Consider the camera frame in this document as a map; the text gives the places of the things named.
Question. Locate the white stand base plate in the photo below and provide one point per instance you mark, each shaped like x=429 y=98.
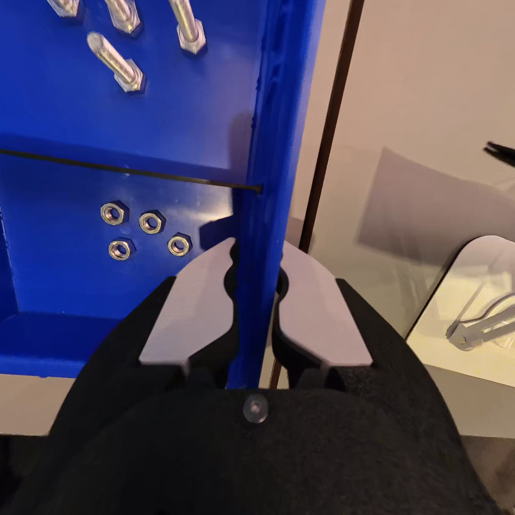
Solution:
x=434 y=354

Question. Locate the silver hex bolt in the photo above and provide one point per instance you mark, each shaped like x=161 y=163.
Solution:
x=62 y=6
x=124 y=16
x=189 y=28
x=116 y=64

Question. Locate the silver hex nut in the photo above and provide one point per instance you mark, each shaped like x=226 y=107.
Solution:
x=143 y=222
x=172 y=244
x=113 y=249
x=105 y=213

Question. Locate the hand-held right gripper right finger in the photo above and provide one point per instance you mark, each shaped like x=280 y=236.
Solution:
x=322 y=318

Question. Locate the blue divided plastic bin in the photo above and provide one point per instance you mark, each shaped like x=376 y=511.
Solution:
x=181 y=120

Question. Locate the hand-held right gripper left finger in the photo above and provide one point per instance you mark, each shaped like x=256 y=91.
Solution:
x=189 y=314

